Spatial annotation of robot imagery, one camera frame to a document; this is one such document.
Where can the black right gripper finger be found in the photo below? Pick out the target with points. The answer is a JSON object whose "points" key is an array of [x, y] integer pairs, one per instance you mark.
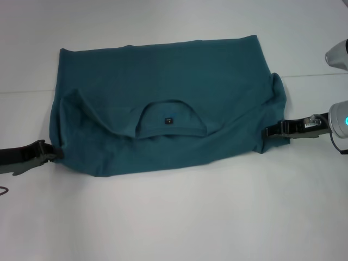
{"points": [[272, 131]]}

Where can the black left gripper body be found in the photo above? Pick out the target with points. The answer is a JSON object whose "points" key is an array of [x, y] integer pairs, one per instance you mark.
{"points": [[21, 157]]}

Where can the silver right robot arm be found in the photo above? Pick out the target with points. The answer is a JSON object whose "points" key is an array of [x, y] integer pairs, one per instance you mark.
{"points": [[340, 119]]}

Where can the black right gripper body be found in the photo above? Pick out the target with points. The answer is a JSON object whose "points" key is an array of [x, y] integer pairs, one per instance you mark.
{"points": [[304, 127]]}

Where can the teal T-shirt with FREE! print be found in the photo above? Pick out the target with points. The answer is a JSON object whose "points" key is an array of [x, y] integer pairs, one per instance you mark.
{"points": [[163, 81]]}

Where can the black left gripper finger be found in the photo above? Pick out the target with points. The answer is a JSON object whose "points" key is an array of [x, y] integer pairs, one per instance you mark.
{"points": [[57, 152]]}

